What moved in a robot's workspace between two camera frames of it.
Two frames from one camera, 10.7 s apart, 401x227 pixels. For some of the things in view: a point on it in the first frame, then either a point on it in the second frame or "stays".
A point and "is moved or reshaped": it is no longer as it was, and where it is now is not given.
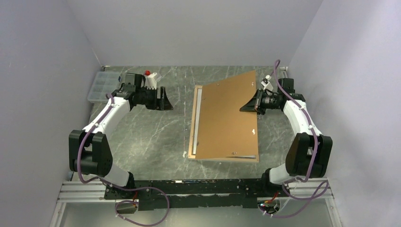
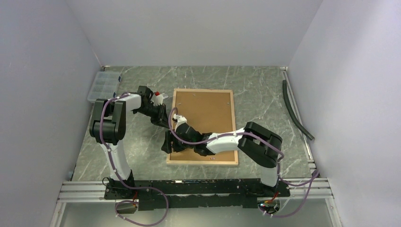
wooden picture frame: (192, 156) is moved or reshaped
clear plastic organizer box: (105, 82) stays
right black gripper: (253, 104) → (167, 146)
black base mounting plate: (166, 194) stays
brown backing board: (224, 130) is moved or reshaped
